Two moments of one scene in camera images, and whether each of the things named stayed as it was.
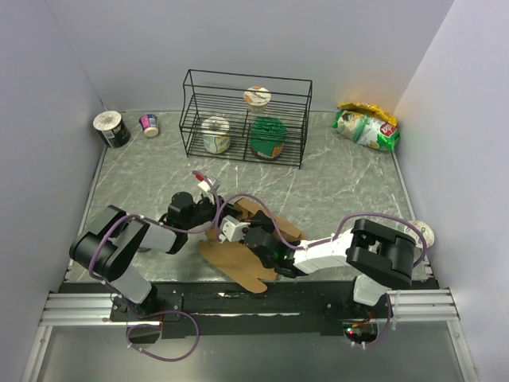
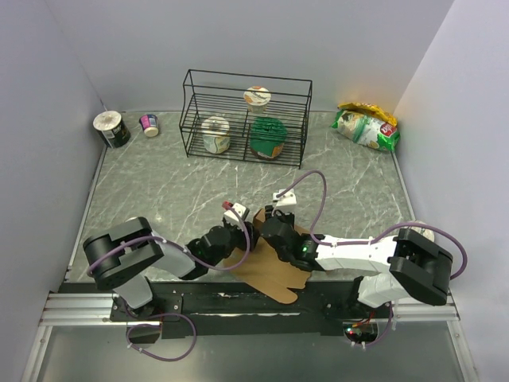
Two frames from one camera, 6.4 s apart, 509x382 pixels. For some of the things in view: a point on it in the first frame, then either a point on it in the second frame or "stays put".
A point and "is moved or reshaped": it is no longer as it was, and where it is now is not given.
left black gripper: (211, 205) to (253, 235)
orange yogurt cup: (257, 102) stays put
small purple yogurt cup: (149, 125) stays put
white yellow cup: (215, 132) stays put
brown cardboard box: (235, 260) is moved or reshaped
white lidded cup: (426, 231) stays put
